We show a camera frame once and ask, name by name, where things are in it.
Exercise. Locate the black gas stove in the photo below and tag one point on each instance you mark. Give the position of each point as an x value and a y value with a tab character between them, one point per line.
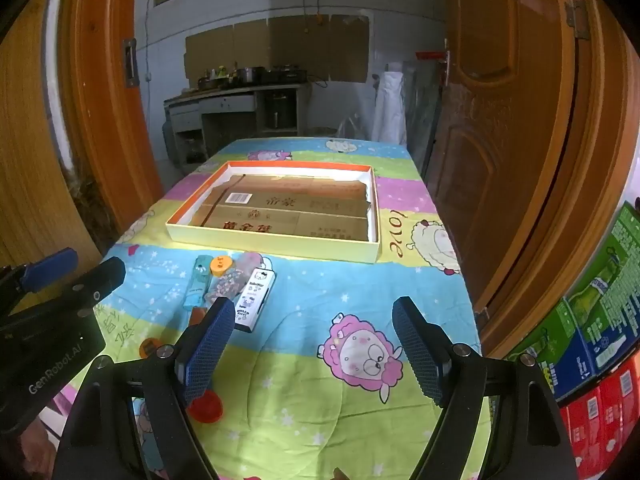
287	75

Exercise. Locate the red printed carton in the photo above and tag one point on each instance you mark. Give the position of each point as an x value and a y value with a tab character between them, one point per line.
600	425

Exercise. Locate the plastic wrapped panels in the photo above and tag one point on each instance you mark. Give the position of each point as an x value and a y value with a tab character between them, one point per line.
425	115

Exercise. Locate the floral clear plastic case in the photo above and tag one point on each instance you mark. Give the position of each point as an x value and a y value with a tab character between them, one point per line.
227	282

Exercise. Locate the shallow orange-rimmed cardboard box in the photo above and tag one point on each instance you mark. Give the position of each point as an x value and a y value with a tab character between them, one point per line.
275	246

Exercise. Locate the white cartoon-print lighter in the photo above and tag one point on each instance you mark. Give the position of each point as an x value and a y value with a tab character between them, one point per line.
255	295

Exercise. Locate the red bottle cap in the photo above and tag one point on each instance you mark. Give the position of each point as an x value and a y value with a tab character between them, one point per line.
207	410

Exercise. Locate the orange wooden door jamb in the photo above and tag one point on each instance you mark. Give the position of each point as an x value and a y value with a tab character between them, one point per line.
100	110
600	160

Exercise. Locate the grey kitchen counter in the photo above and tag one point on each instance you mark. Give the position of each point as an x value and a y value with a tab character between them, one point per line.
225	102

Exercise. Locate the teal lighter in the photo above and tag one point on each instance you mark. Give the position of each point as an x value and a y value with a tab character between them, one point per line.
196	285

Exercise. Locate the dark wok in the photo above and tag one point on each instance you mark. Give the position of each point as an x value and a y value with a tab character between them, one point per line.
212	82

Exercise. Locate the clear plastic bag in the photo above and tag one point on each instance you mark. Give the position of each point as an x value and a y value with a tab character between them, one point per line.
355	125

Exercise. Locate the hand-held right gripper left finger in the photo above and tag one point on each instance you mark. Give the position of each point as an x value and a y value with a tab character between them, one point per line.
207	350

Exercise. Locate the brown cardboard wall covering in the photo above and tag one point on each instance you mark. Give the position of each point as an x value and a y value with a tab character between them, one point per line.
300	45

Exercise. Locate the dry straw bundle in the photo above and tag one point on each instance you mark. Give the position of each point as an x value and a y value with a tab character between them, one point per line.
87	200

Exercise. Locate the orange cap with black mark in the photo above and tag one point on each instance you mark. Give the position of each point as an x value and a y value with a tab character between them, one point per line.
149	348

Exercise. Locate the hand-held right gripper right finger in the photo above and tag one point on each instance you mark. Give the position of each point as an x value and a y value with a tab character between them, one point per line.
417	355

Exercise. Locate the white sack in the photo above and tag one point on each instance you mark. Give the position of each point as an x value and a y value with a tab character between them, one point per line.
390	105

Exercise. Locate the brown wooden door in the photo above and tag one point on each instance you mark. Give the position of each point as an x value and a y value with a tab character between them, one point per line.
500	135

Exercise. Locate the orange cap with red print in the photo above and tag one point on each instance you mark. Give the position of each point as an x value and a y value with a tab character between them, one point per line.
221	266

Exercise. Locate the brown cardboard liner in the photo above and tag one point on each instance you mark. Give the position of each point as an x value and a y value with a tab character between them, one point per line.
300	205

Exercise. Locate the steel cooking pot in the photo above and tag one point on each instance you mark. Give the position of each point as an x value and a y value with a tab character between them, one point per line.
250	75

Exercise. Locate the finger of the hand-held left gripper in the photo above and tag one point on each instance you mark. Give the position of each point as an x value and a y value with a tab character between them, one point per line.
102	277
50	265

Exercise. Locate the wood grain panel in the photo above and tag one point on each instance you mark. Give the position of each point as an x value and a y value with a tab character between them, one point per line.
30	160

